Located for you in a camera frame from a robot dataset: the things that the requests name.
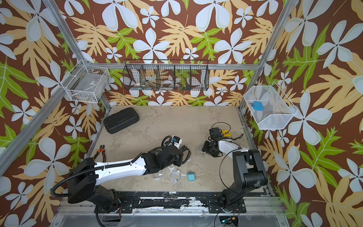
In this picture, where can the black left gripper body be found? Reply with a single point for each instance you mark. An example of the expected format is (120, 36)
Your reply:
(177, 160)

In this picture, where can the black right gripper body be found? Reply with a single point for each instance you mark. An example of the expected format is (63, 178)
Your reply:
(208, 148)

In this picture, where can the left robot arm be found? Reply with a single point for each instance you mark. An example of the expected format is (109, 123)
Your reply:
(85, 182)

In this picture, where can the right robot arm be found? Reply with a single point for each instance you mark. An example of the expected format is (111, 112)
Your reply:
(249, 172)

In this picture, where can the yellow tape measure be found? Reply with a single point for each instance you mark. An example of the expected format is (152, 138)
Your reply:
(226, 133)

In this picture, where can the teal charger plug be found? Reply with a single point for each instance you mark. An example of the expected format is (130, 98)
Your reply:
(191, 176)

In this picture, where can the orange black pliers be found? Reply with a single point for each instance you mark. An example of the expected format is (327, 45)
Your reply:
(101, 151)

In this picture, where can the black hard plastic case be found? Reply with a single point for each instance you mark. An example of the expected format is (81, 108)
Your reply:
(121, 120)

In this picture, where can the blue object in basket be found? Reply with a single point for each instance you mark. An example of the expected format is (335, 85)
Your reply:
(257, 106)

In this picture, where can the white mesh basket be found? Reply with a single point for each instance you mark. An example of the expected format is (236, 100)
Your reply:
(278, 111)

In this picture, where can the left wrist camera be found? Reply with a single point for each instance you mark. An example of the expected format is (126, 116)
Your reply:
(176, 141)

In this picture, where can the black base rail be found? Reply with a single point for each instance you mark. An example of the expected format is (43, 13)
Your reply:
(210, 202)

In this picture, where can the black wire basket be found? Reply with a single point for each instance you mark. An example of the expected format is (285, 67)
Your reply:
(189, 75)

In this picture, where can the white wire basket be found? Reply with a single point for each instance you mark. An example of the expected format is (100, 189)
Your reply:
(86, 82)

